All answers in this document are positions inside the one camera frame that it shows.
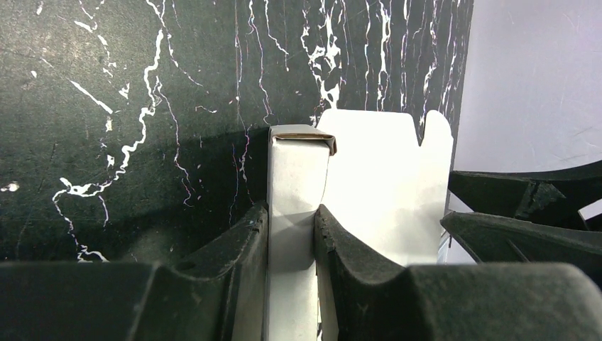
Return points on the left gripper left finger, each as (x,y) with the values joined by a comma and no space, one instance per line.
(216,293)

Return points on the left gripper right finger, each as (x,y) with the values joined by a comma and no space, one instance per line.
(365,296)

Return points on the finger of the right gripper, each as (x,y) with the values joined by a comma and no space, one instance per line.
(551,198)
(490,238)

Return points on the white cardboard box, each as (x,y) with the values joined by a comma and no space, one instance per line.
(385,186)

